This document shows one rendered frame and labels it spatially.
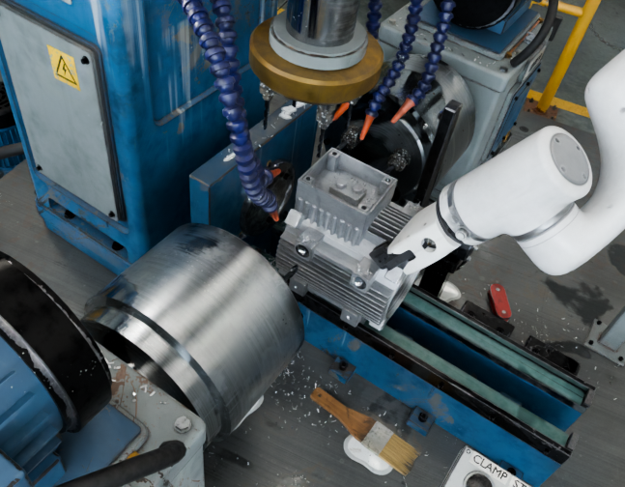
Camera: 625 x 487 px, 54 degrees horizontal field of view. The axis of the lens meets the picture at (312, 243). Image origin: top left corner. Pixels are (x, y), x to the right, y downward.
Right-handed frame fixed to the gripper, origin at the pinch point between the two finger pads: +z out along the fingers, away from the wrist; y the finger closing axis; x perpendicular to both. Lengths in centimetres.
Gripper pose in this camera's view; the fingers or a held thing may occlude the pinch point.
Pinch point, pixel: (385, 254)
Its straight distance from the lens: 89.4
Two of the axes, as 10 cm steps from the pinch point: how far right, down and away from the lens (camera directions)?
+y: 5.5, -5.7, 6.1
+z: -5.2, 3.3, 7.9
